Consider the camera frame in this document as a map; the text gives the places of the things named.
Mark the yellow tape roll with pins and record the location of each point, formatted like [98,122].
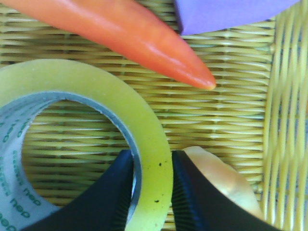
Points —
[27,88]

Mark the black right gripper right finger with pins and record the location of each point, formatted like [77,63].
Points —
[199,206]

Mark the toy bread loaf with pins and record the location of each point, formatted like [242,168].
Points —
[226,179]

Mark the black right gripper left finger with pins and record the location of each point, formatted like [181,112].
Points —
[102,207]

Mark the purple foam cube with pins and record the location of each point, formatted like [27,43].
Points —
[199,16]

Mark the orange toy carrot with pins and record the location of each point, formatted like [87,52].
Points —
[127,28]

